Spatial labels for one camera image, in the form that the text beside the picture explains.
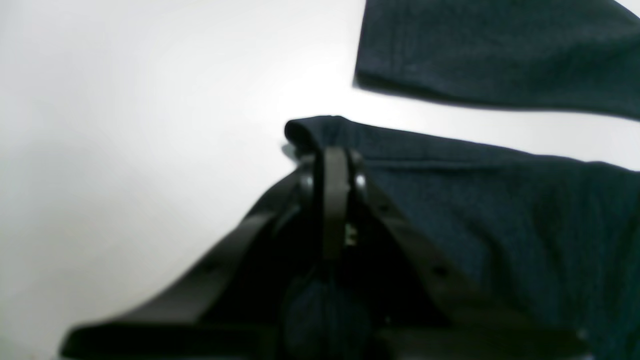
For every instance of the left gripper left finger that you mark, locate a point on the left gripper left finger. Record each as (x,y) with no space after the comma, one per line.
(228,305)

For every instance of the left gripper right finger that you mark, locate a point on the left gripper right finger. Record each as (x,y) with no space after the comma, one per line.
(427,308)

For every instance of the black long-sleeve t-shirt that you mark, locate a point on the black long-sleeve t-shirt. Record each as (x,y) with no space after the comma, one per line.
(552,236)

